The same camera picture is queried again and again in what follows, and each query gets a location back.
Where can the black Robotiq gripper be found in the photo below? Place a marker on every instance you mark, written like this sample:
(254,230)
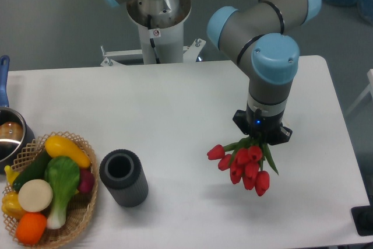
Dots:
(254,123)

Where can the red tulip bouquet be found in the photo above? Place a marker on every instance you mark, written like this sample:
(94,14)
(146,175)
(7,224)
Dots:
(245,160)

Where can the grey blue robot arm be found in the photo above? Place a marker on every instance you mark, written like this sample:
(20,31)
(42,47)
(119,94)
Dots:
(255,40)

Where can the dark grey ribbed vase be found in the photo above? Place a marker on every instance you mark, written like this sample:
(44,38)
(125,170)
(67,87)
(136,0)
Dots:
(122,174)

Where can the black device at edge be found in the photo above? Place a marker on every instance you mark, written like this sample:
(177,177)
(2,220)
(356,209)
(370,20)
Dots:
(362,216)

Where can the red radish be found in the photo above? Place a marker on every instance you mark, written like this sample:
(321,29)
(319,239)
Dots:
(86,182)

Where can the green bok choy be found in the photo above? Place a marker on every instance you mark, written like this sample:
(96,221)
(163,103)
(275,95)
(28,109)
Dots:
(63,175)

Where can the yellow squash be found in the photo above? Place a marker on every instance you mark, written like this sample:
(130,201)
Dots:
(61,146)

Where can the woven wicker basket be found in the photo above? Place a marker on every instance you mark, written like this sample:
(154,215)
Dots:
(80,208)

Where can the dark green cucumber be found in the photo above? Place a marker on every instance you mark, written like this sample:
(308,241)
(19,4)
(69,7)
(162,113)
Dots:
(35,170)

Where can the cream round bun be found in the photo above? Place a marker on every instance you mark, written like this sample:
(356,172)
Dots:
(35,195)

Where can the orange fruit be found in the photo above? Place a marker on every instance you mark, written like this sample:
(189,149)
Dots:
(30,228)

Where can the yellow banana tip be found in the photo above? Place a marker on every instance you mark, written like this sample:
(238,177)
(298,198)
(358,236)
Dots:
(11,175)

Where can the yellow bell pepper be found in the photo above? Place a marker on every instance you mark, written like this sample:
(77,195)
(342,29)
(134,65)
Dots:
(11,206)

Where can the white frame at right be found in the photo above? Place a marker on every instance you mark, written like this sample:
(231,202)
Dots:
(362,97)

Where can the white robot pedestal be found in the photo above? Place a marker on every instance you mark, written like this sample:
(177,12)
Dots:
(161,33)

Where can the blue handled saucepan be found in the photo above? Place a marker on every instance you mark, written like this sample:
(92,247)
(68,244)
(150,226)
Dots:
(15,132)

